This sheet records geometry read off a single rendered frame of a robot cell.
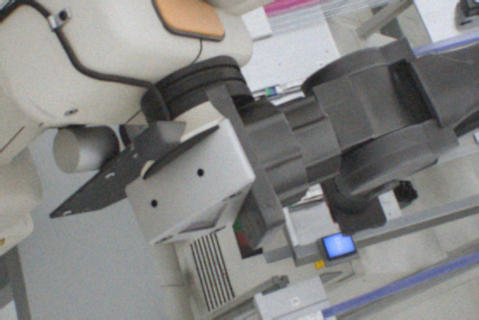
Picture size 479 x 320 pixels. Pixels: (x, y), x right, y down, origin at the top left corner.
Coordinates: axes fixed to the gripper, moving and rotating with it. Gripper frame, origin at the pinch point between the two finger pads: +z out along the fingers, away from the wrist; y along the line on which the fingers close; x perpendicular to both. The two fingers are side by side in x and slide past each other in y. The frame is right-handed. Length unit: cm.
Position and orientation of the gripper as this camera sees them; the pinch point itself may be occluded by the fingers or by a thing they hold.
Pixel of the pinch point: (346, 216)
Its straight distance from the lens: 116.5
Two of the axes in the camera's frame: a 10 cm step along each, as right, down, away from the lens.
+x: -9.6, 2.8, -0.8
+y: -2.9, -8.8, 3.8
